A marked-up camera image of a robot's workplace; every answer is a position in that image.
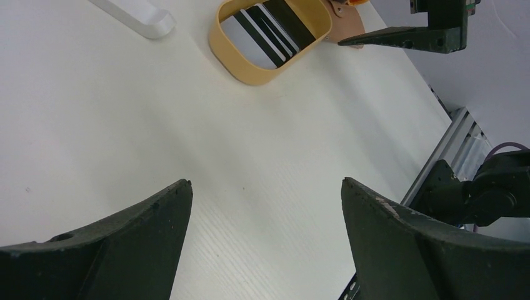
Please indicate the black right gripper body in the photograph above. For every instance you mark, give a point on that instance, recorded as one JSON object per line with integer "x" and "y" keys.
{"x": 445, "y": 14}

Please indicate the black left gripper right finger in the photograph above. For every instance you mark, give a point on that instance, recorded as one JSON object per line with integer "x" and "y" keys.
{"x": 400, "y": 253}

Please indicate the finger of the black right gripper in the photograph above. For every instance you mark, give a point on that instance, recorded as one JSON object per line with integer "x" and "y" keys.
{"x": 442, "y": 41}

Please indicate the aluminium frame rail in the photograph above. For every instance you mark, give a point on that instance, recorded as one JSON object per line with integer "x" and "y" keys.
{"x": 447, "y": 153}

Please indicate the white rack base foot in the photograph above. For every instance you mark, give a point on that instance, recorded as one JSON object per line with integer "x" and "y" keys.
{"x": 143, "y": 17}

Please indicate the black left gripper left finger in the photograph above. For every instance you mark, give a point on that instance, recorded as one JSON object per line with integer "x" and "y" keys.
{"x": 131, "y": 254}

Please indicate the orange cloth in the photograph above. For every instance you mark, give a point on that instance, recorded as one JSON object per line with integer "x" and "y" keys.
{"x": 356, "y": 2}

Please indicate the tan oval card tray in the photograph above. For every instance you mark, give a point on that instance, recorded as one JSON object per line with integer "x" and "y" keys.
{"x": 312, "y": 13}

